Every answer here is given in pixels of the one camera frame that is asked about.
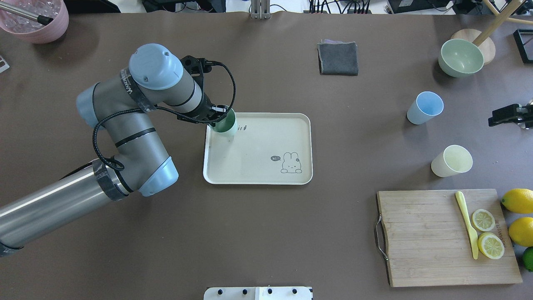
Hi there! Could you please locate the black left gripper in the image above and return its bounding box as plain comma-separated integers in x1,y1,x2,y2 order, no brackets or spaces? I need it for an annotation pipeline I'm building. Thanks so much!
177,55,228,125

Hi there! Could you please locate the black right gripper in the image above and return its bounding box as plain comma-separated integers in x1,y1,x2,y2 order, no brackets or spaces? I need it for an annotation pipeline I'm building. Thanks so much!
488,104,533,129

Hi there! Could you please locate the green cup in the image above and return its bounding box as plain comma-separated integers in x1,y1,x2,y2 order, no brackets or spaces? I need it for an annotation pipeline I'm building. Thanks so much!
209,109,238,138

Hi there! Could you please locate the cream yellow cup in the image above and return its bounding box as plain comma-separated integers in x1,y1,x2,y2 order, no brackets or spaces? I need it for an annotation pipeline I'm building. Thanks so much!
431,145,473,178

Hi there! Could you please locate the blue cup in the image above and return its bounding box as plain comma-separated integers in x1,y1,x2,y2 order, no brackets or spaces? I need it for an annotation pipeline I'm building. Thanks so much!
406,91,444,125

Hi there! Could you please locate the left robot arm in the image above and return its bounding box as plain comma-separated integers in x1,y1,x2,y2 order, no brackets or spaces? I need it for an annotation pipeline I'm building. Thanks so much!
0,43,233,257

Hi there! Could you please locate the cream tray with bunny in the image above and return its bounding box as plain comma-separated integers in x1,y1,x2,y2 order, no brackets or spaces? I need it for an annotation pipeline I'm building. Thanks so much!
202,112,314,185

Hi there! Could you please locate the green bowl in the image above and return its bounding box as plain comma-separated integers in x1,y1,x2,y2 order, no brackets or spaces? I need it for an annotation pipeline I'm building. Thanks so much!
438,39,485,78

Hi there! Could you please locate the wooden stand with base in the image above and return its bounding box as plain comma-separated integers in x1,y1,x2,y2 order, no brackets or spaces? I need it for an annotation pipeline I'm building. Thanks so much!
451,0,532,66

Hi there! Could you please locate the whole lemon upper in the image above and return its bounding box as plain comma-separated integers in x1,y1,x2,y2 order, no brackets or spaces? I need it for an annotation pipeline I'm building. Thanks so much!
501,188,533,213

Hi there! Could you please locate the whole lemon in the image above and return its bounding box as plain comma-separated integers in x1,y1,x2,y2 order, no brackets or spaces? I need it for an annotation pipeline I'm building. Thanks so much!
508,217,533,247
501,188,533,213

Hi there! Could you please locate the lemon slice upper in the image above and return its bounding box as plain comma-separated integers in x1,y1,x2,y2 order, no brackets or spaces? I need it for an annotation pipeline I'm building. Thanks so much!
471,209,496,232

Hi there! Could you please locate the lemon slice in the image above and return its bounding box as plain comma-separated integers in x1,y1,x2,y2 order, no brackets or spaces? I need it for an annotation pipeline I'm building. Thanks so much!
471,209,496,232
477,232,505,260

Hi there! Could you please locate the whole lemon lower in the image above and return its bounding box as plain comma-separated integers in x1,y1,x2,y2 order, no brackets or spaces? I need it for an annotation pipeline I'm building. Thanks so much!
508,217,533,247

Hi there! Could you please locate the lemon slice lower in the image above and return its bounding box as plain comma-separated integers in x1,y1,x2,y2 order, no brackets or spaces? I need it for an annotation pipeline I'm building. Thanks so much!
477,232,505,260

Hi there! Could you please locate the yellow plastic knife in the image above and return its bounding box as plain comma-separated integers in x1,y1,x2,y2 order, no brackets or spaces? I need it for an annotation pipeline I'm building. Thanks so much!
455,190,479,260

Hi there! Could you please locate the grey folded cloth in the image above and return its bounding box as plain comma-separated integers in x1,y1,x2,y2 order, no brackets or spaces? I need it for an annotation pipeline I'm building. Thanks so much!
317,39,359,76

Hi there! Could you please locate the green lime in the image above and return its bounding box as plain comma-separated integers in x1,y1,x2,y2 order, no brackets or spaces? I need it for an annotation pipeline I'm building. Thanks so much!
522,246,533,272

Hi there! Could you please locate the wooden cutting board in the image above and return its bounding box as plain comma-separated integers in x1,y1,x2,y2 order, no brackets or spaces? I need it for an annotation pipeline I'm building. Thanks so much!
377,189,522,288

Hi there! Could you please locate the pink bowl with ice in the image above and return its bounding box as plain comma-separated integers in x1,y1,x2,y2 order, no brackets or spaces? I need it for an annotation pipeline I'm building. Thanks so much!
0,0,69,44

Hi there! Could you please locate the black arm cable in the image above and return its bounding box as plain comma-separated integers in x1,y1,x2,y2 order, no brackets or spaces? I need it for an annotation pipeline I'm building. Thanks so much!
92,61,237,172

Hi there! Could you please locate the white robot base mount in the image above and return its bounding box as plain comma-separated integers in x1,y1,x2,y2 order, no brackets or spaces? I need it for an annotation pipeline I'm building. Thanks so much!
203,285,314,300

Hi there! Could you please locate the metal scoop handle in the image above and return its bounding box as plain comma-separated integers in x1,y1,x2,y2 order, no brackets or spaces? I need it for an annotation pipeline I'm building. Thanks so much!
0,1,54,25

